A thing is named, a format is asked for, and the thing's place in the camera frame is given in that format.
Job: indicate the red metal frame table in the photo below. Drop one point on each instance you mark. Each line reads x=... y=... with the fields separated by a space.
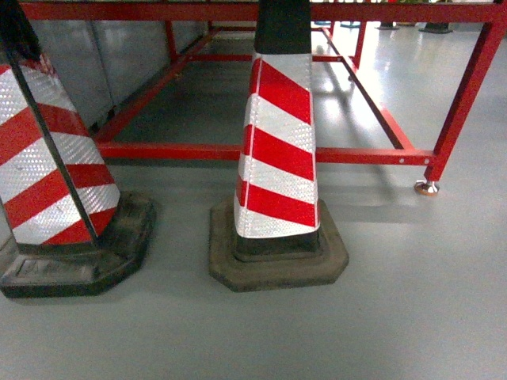
x=238 y=16

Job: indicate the left red white cone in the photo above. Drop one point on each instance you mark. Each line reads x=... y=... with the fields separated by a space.
x=72 y=231

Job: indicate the red white traffic cone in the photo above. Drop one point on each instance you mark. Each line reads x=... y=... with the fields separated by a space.
x=275 y=232

